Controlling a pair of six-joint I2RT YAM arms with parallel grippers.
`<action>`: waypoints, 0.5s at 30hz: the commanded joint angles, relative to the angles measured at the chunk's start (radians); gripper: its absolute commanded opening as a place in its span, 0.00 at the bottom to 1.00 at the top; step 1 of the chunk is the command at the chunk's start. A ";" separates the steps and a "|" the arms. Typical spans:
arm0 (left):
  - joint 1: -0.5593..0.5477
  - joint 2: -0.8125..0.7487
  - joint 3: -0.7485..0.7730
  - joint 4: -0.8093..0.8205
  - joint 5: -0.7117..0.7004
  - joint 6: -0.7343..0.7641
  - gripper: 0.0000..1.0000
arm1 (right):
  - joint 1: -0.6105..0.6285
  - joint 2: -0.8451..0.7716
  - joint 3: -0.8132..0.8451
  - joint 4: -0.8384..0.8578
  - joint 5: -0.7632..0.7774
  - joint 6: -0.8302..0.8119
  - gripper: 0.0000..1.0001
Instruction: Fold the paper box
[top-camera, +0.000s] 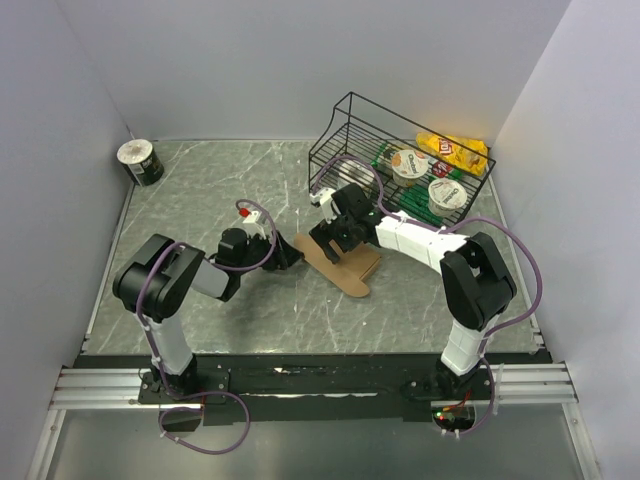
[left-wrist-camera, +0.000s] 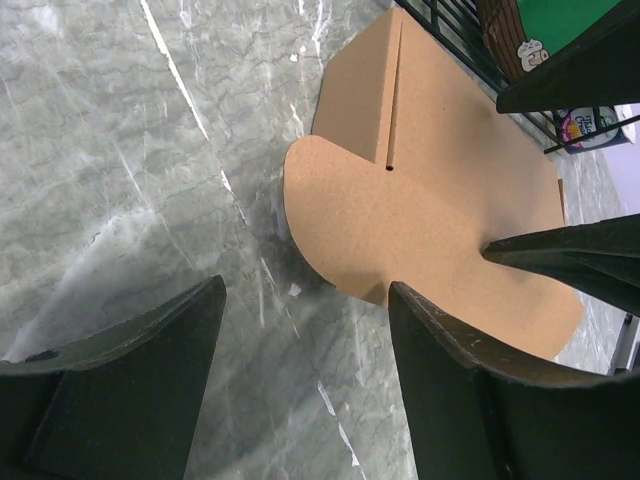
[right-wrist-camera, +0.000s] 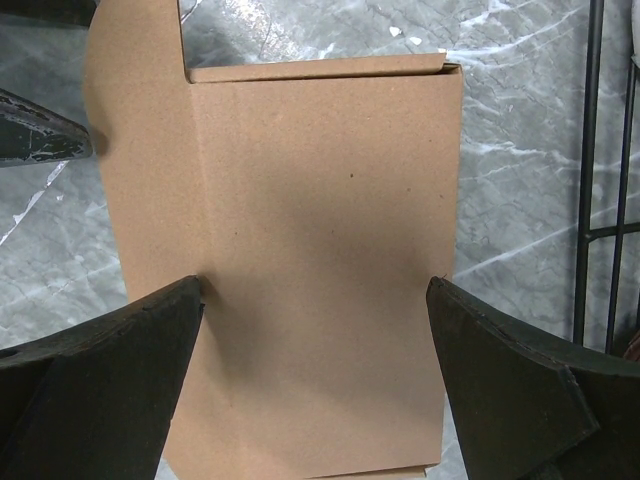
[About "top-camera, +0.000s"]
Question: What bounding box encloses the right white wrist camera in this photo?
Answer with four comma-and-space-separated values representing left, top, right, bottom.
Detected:
309, 187, 337, 224

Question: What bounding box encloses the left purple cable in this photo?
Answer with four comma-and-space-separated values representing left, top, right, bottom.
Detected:
135, 198, 279, 455

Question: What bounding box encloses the yogurt cup upper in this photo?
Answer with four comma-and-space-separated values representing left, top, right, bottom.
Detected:
391, 149, 429, 188

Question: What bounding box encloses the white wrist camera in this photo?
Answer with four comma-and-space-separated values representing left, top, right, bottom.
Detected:
238, 207, 267, 229
309, 187, 337, 224

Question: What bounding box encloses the yogurt cup lower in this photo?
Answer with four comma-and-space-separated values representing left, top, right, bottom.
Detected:
428, 178, 468, 217

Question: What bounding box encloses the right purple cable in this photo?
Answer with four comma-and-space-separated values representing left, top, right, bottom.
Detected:
309, 155, 544, 439

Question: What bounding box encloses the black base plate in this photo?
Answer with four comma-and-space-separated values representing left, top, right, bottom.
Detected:
74, 351, 554, 431

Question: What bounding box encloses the wrapped toilet paper roll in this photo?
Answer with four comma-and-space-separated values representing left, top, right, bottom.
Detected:
336, 160, 376, 193

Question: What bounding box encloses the aluminium rail frame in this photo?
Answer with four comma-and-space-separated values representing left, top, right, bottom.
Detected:
26, 363, 602, 479

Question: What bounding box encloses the purple cable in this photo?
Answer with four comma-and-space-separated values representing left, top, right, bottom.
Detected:
135, 198, 279, 455
309, 155, 544, 439

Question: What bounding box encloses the black chip can white lid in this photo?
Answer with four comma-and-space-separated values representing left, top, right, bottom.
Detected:
116, 139, 164, 187

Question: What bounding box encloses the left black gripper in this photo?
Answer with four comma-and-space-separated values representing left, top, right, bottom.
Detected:
236, 229, 304, 275

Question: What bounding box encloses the yellow chips bag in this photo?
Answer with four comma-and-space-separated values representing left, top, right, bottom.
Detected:
416, 132, 488, 176

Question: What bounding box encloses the green snack package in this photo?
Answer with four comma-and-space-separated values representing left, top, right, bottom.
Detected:
398, 185, 442, 227

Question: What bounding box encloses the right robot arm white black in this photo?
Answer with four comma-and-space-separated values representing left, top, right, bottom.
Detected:
294, 183, 517, 399

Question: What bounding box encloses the brown cardboard box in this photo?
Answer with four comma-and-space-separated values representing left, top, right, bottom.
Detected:
294, 233, 381, 298

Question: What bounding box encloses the black wire basket rack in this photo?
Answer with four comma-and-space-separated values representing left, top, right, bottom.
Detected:
308, 92, 495, 227

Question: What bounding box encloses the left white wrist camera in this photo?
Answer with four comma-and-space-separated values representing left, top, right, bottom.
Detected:
238, 207, 267, 229

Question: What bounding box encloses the red green snack packet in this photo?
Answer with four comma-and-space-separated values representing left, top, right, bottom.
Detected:
374, 142, 466, 182

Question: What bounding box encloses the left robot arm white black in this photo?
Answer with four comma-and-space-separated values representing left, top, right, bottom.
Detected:
112, 228, 303, 402

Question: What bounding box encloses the yogurt cup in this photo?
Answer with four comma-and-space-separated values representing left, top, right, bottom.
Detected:
428, 178, 468, 217
391, 149, 429, 188

